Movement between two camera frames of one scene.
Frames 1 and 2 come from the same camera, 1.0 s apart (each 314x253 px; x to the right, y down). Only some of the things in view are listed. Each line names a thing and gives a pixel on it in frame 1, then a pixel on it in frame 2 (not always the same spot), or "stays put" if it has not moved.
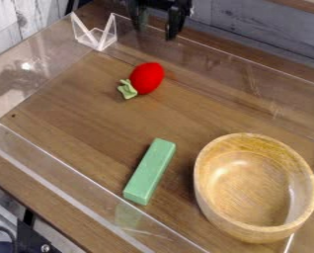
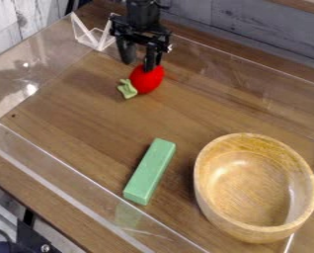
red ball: (147, 76) stays put
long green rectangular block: (156, 159) stays put
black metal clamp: (31, 241) stays put
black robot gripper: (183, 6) → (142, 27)
